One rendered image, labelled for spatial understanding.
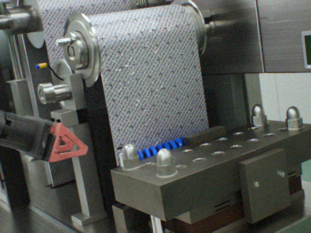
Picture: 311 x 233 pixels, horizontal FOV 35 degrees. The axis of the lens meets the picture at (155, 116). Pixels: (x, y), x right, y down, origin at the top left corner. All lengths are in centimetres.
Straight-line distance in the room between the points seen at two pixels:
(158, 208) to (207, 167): 11
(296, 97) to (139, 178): 337
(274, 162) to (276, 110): 340
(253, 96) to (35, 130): 69
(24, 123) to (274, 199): 46
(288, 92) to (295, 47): 318
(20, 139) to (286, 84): 347
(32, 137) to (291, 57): 51
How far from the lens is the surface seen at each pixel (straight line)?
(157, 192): 78
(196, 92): 104
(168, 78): 100
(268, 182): 90
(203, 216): 84
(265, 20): 102
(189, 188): 80
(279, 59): 101
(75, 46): 94
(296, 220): 91
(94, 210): 104
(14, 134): 83
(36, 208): 119
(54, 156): 83
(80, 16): 95
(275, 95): 427
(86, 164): 101
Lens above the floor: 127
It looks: 10 degrees down
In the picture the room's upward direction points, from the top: 9 degrees counter-clockwise
